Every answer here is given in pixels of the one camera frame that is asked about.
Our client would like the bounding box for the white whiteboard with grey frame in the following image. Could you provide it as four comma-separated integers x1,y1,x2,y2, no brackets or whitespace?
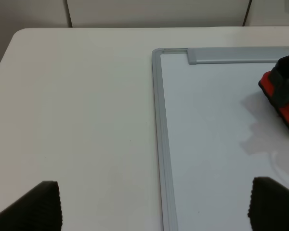
152,47,289,231

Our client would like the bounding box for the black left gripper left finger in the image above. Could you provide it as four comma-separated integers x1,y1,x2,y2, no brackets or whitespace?
0,181,63,231

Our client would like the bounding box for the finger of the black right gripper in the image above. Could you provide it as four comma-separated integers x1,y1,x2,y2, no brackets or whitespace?
269,55,289,107

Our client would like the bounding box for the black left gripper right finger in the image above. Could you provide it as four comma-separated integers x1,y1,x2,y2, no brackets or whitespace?
248,177,289,231

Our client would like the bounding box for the red whiteboard eraser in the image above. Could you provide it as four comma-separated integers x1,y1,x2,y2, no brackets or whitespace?
258,71,289,129

